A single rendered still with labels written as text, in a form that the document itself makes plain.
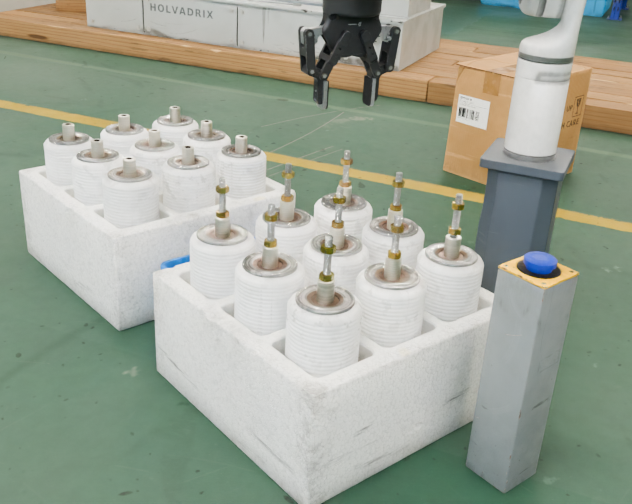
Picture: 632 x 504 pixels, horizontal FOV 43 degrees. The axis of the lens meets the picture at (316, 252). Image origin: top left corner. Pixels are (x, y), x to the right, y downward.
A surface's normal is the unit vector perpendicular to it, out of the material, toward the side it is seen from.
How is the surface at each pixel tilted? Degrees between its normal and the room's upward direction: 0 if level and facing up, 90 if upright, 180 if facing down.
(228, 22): 90
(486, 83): 90
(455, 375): 90
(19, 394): 0
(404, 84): 90
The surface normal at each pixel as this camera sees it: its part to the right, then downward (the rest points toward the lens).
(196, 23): -0.40, 0.37
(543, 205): 0.36, 0.42
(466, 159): -0.72, 0.25
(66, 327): 0.05, -0.90
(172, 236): 0.65, 0.36
